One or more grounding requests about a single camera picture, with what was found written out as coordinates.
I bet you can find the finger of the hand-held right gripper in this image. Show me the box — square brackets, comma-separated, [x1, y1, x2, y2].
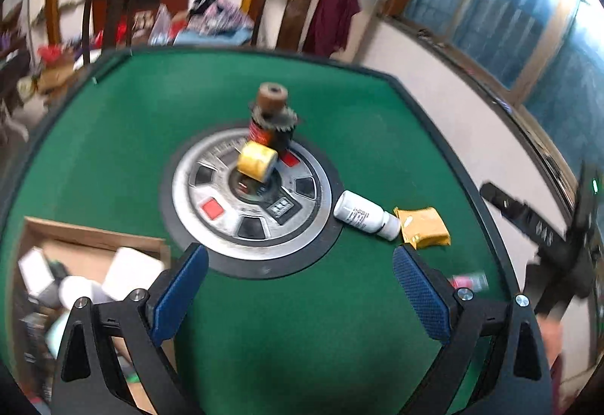
[479, 181, 568, 256]

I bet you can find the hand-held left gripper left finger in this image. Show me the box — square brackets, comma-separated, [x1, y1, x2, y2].
[49, 244, 209, 415]

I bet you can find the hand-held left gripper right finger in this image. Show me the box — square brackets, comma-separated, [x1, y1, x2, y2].
[393, 245, 553, 415]

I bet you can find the yellow foil packet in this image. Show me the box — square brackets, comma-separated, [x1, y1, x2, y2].
[393, 206, 452, 252]

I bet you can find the white round jar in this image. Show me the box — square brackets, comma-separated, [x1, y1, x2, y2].
[57, 275, 108, 311]

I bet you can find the white labelled pill bottle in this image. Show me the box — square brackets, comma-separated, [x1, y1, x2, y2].
[333, 189, 403, 242]

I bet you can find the cardboard box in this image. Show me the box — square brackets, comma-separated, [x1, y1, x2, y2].
[8, 216, 179, 415]

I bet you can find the small red black packet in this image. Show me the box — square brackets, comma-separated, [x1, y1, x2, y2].
[450, 272, 490, 294]

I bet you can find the white square adapter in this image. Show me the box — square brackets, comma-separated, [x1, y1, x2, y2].
[100, 246, 167, 303]

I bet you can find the round mahjong table console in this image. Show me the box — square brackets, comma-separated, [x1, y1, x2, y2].
[159, 125, 346, 280]

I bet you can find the yellow tape roll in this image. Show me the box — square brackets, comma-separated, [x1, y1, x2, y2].
[236, 141, 279, 183]

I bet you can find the wooden framed window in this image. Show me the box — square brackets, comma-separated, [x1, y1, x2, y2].
[384, 0, 604, 189]

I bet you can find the brown wooden spool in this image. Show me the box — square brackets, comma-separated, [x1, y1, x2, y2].
[257, 82, 290, 115]

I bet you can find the small brown cardboard carton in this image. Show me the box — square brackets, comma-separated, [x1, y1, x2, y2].
[35, 59, 79, 95]

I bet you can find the pile of colourful clothes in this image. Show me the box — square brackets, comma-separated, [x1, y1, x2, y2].
[188, 0, 256, 37]

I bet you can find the dark wooden chair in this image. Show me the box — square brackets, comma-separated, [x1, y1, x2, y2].
[82, 0, 145, 63]

